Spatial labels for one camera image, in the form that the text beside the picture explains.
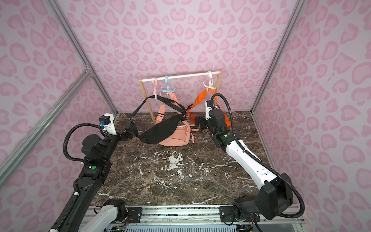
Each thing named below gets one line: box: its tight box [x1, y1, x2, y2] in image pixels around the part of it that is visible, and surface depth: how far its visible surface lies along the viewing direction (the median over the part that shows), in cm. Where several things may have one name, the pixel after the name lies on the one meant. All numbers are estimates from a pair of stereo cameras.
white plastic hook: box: [202, 70, 217, 91], surface depth 86 cm
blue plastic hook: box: [160, 75, 176, 96], surface depth 83 cm
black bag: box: [129, 94, 194, 145], surface depth 88 cm
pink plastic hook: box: [151, 77, 158, 100], surface depth 75 cm
